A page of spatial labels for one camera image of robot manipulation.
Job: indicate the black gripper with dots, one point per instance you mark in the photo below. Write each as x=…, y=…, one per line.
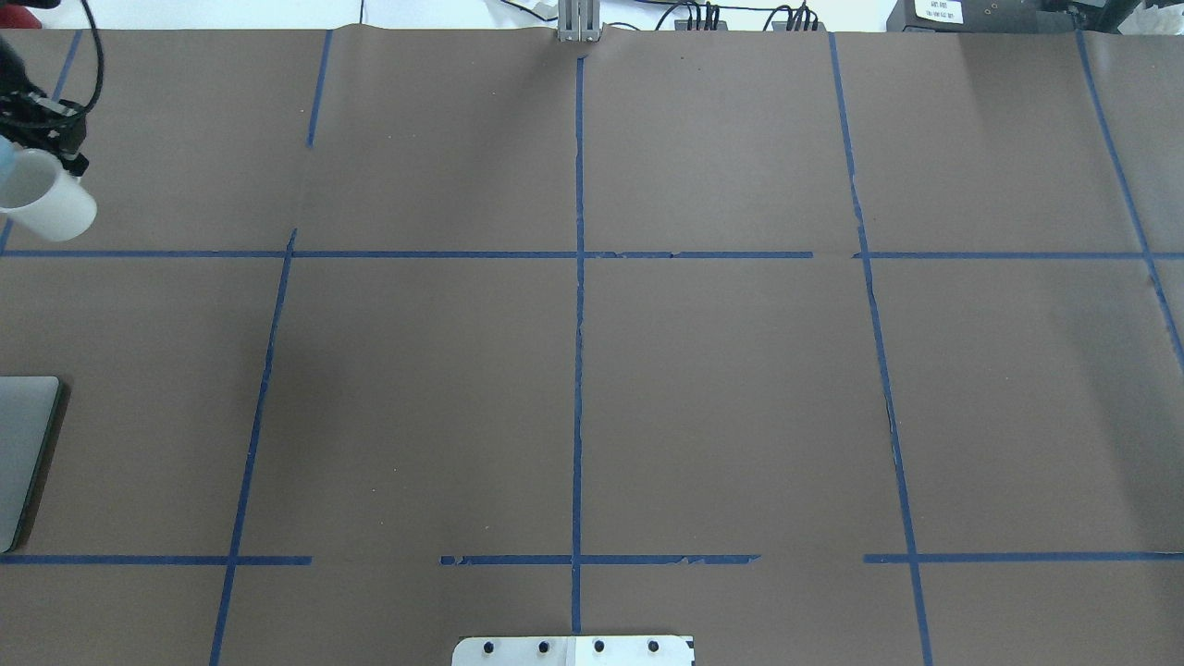
x=39, y=121

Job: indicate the silver closed laptop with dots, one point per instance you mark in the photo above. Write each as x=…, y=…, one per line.
x=28, y=413

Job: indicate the white mounting plate with bolts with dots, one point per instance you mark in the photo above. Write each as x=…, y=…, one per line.
x=612, y=649

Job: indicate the white plastic cup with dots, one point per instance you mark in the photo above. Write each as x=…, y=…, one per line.
x=39, y=194

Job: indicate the aluminium frame post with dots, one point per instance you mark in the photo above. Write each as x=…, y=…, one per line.
x=579, y=21

